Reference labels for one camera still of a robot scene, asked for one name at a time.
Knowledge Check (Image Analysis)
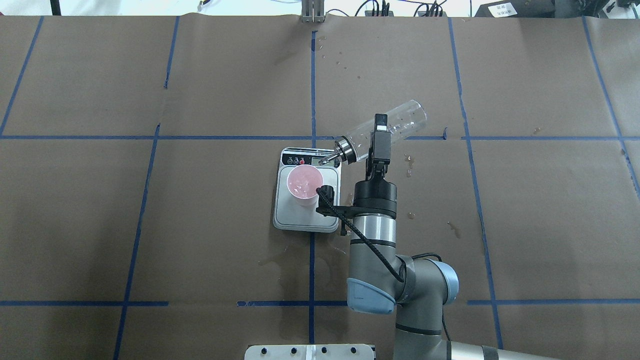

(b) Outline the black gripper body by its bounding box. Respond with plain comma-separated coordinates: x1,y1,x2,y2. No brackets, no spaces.
353,162,398,217

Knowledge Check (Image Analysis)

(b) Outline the clear glass sauce bottle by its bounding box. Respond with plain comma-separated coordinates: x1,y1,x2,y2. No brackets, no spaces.
318,99,429,166

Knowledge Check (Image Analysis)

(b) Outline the pink plastic cup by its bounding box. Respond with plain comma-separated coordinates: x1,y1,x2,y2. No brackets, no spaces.
286,164,324,207

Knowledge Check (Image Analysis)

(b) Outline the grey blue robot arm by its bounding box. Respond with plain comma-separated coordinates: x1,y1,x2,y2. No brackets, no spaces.
344,114,537,360

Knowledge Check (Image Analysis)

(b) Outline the silver digital kitchen scale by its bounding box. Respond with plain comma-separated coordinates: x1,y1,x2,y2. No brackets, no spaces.
272,146,342,233

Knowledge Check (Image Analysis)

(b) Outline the black device with label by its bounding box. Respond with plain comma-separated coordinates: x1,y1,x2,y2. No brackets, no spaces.
474,0,556,18

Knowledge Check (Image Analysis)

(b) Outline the black camera cable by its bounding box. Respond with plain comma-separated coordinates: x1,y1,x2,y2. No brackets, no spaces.
318,186,451,341

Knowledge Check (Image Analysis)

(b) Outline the aluminium frame post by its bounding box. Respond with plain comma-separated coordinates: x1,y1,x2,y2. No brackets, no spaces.
300,0,326,24

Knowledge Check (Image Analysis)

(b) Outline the white column base plate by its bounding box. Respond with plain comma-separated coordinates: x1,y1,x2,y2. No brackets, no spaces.
243,343,377,360

